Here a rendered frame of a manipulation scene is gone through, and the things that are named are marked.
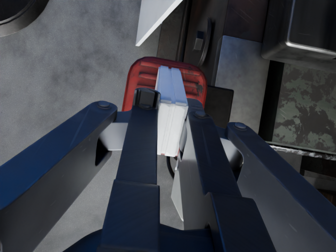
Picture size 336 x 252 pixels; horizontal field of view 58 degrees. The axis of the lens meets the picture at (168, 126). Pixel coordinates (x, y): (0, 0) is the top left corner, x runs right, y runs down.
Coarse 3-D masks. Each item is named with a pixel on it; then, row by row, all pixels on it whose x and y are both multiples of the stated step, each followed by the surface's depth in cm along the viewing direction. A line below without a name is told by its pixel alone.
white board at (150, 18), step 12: (144, 0) 91; (156, 0) 75; (168, 0) 64; (180, 0) 59; (144, 12) 89; (156, 12) 74; (168, 12) 66; (144, 24) 86; (156, 24) 74; (144, 36) 86
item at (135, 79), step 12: (144, 60) 22; (156, 60) 22; (168, 60) 22; (132, 72) 22; (144, 72) 22; (156, 72) 22; (192, 72) 22; (132, 84) 22; (144, 84) 22; (192, 84) 22; (204, 84) 22; (132, 96) 22; (192, 96) 22; (204, 96) 22
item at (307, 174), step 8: (304, 160) 100; (312, 160) 96; (320, 160) 92; (328, 160) 88; (304, 168) 100; (312, 168) 95; (320, 168) 91; (328, 168) 88; (312, 176) 100; (320, 176) 100; (328, 176) 100
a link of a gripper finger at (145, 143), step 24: (144, 96) 14; (144, 120) 13; (144, 144) 11; (120, 168) 9; (144, 168) 9; (120, 192) 7; (144, 192) 8; (120, 216) 7; (144, 216) 7; (120, 240) 6; (144, 240) 6
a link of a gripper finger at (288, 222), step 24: (240, 144) 13; (264, 144) 13; (240, 168) 14; (264, 168) 11; (288, 168) 11; (240, 192) 12; (264, 192) 11; (288, 192) 10; (312, 192) 10; (264, 216) 11; (288, 216) 10; (312, 216) 9; (288, 240) 10; (312, 240) 9
